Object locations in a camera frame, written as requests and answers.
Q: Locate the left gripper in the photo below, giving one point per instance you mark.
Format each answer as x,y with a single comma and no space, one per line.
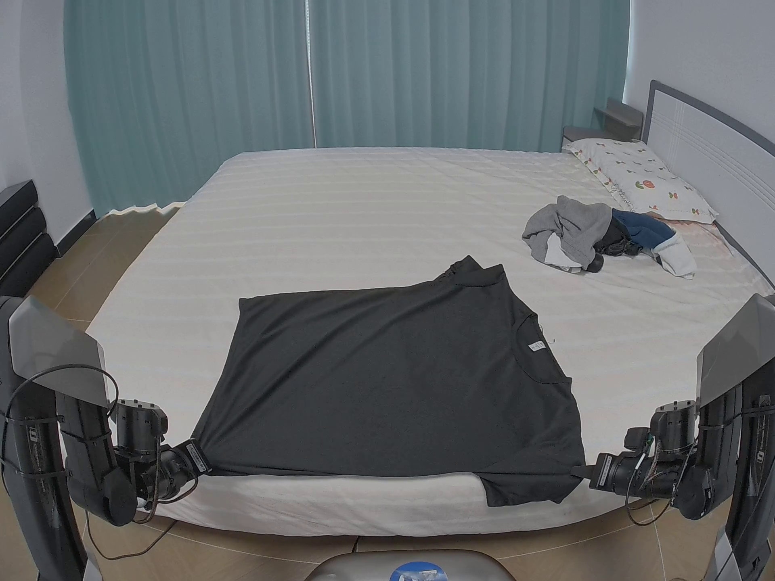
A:
191,460

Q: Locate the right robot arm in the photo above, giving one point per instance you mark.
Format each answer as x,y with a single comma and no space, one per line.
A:
732,354

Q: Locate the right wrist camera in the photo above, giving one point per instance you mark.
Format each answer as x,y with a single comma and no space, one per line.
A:
637,439

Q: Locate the black dressing table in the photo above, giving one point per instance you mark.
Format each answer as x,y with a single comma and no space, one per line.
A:
24,233

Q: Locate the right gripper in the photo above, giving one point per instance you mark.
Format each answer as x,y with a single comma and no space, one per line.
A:
617,472

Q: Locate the white printed pillow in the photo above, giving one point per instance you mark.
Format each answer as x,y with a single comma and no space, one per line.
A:
642,179

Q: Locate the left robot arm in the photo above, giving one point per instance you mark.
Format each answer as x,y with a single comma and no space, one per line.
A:
54,342

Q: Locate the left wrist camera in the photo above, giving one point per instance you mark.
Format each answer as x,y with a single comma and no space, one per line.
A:
161,424

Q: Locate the bed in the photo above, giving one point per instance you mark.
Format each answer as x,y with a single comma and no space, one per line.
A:
363,215

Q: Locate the pile of clothes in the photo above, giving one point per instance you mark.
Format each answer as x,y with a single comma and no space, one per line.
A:
569,227

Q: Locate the blue-green curtain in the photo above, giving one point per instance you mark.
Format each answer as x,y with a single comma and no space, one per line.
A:
454,52
181,82

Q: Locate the black T-shirt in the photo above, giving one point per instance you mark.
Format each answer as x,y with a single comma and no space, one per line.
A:
393,385

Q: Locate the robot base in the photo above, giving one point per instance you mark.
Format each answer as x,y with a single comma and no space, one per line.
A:
357,569

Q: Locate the grey bedside table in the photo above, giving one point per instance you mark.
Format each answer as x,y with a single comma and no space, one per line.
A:
623,115

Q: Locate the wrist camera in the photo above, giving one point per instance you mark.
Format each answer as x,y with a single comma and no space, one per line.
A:
637,439
161,424

